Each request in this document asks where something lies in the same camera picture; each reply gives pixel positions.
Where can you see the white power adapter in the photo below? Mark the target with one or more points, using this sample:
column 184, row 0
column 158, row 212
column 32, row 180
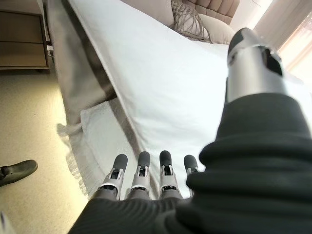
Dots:
column 49, row 47

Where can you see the grey patterned decorative pillow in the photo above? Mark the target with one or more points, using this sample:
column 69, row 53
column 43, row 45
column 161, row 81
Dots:
column 187, row 22

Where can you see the beige pillow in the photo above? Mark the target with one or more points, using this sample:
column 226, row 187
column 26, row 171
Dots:
column 219, row 31
column 151, row 9

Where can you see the white duvet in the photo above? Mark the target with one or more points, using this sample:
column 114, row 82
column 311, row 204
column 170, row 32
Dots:
column 170, row 85

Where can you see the beige tufted headboard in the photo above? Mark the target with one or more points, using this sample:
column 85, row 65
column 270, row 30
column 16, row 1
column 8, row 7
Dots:
column 219, row 7

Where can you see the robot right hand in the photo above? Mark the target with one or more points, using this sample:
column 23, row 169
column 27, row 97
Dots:
column 243, row 190

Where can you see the sheer window curtain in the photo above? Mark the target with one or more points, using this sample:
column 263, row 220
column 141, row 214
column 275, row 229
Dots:
column 292, row 29

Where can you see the wooden nightstand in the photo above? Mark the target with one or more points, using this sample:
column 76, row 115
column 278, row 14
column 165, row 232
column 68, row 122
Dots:
column 22, row 36

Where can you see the dark robot left foot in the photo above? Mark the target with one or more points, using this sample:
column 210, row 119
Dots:
column 19, row 170

